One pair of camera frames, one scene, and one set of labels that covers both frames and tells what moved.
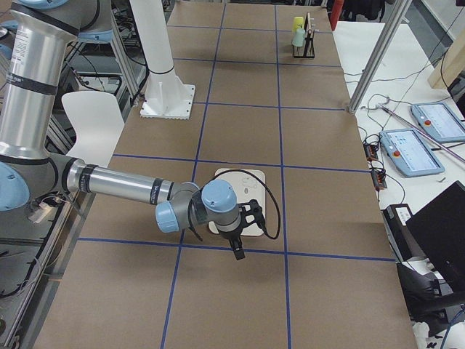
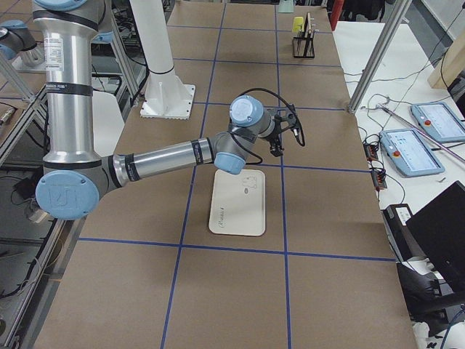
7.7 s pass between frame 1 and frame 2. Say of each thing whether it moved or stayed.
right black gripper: moved
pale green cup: moved
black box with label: stayed
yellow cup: stayed
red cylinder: stayed
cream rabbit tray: stayed
